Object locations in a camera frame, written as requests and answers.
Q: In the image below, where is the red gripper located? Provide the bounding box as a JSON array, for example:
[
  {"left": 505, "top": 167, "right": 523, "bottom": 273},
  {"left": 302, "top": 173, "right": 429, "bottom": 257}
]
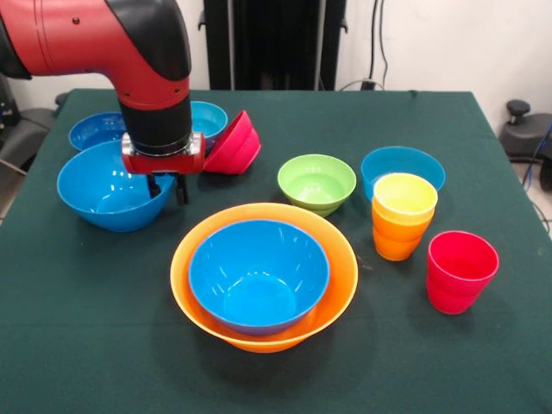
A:
[{"left": 120, "top": 131, "right": 206, "bottom": 205}]

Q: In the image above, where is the large blue bowl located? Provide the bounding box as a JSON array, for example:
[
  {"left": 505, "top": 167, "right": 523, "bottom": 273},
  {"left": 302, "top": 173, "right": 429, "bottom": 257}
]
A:
[
  {"left": 188, "top": 219, "right": 331, "bottom": 337},
  {"left": 56, "top": 140, "right": 178, "bottom": 233}
]

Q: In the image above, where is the small red bowl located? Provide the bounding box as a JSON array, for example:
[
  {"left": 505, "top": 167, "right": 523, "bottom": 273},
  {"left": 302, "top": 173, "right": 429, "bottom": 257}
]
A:
[{"left": 202, "top": 110, "right": 263, "bottom": 176}]

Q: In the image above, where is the small green bowl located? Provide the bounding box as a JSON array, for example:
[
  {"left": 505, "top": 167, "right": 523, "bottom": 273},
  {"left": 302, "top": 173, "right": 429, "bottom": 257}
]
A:
[{"left": 277, "top": 154, "right": 358, "bottom": 217}]

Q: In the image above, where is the shallow blue ribbed bowl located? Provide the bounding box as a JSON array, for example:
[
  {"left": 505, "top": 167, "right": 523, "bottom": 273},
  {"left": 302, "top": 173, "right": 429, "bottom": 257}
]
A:
[{"left": 361, "top": 146, "right": 447, "bottom": 204}]

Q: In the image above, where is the yellow plastic cup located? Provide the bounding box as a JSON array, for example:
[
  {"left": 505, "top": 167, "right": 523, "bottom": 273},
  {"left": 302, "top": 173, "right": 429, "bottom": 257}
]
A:
[{"left": 373, "top": 172, "right": 439, "bottom": 216}]

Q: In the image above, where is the small light blue bowl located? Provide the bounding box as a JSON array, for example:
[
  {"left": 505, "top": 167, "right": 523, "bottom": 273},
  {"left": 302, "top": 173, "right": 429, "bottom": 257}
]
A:
[{"left": 189, "top": 100, "right": 229, "bottom": 152}]

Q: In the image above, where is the small dark blue bowl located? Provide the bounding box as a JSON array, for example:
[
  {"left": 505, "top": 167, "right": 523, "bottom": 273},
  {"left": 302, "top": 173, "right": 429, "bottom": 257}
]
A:
[{"left": 68, "top": 111, "right": 129, "bottom": 152}]

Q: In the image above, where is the large orange bowl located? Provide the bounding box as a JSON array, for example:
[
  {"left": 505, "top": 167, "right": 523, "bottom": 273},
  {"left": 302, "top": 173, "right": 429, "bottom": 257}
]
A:
[{"left": 169, "top": 202, "right": 360, "bottom": 354}]

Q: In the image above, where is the dark green table cloth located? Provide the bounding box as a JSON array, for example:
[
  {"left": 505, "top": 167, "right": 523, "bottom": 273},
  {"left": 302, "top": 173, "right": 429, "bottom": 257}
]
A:
[{"left": 0, "top": 88, "right": 552, "bottom": 414}]

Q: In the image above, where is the orange plastic cup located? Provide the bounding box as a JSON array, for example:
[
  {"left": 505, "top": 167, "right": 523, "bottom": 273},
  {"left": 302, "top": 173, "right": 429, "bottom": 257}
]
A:
[{"left": 372, "top": 206, "right": 435, "bottom": 261}]

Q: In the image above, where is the red plastic cup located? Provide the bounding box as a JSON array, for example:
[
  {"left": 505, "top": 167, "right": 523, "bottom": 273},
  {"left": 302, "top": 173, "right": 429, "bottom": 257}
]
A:
[{"left": 426, "top": 230, "right": 500, "bottom": 316}]

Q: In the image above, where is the grey pedestal foot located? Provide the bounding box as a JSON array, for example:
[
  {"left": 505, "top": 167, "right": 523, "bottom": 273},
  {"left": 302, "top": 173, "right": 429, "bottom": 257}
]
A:
[
  {"left": 0, "top": 107, "right": 57, "bottom": 169},
  {"left": 499, "top": 99, "right": 552, "bottom": 159}
]

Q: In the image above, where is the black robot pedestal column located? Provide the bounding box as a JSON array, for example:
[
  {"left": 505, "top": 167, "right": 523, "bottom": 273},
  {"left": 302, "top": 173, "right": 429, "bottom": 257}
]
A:
[{"left": 189, "top": 0, "right": 349, "bottom": 91}]

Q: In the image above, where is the black hanging cable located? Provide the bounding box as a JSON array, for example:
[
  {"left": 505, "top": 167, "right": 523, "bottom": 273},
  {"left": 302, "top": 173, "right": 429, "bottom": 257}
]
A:
[{"left": 368, "top": 0, "right": 388, "bottom": 85}]

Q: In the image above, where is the blue cable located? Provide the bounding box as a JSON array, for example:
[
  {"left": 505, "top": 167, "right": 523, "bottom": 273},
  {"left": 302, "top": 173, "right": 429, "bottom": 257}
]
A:
[{"left": 521, "top": 124, "right": 552, "bottom": 189}]

